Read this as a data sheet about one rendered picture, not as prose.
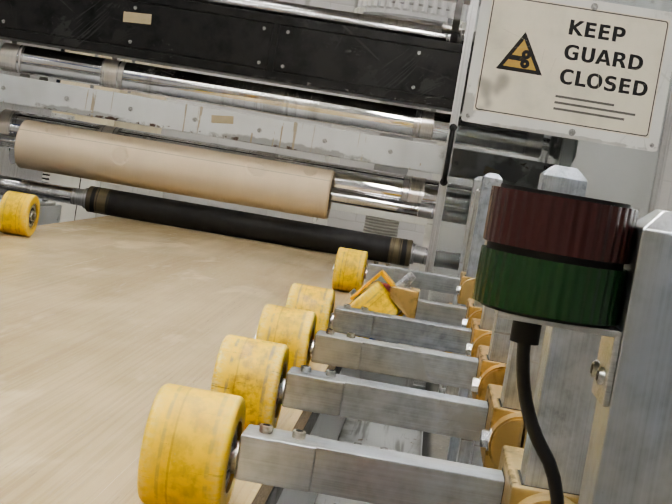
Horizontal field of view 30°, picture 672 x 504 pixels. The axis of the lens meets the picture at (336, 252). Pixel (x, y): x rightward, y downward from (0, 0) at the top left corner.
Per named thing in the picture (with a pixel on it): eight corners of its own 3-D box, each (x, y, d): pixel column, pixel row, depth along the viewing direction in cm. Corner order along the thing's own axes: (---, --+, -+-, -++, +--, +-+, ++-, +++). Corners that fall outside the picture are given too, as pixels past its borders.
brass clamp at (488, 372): (521, 398, 136) (529, 352, 136) (530, 423, 122) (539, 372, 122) (464, 388, 136) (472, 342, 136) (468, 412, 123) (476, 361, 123)
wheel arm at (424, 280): (614, 321, 231) (618, 301, 230) (617, 323, 227) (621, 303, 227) (347, 275, 234) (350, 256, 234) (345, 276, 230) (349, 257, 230)
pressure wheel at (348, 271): (364, 267, 226) (359, 302, 231) (369, 243, 233) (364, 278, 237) (331, 261, 227) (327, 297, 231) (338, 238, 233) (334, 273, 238)
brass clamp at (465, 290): (485, 302, 235) (490, 275, 235) (488, 310, 222) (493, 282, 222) (453, 296, 236) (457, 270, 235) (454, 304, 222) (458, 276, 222)
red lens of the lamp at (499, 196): (618, 257, 54) (627, 207, 54) (640, 268, 48) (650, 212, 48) (480, 234, 55) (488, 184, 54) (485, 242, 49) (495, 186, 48)
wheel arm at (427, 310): (664, 362, 180) (667, 341, 180) (667, 365, 178) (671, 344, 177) (413, 318, 183) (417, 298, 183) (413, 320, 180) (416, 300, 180)
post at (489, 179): (457, 433, 230) (502, 174, 226) (457, 437, 227) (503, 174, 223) (438, 429, 230) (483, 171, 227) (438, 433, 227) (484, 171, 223)
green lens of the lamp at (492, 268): (607, 314, 54) (616, 264, 54) (628, 332, 48) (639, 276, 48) (470, 291, 55) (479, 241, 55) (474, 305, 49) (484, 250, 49)
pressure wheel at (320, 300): (324, 338, 152) (324, 362, 159) (336, 279, 155) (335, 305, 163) (276, 329, 152) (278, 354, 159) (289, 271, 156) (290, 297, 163)
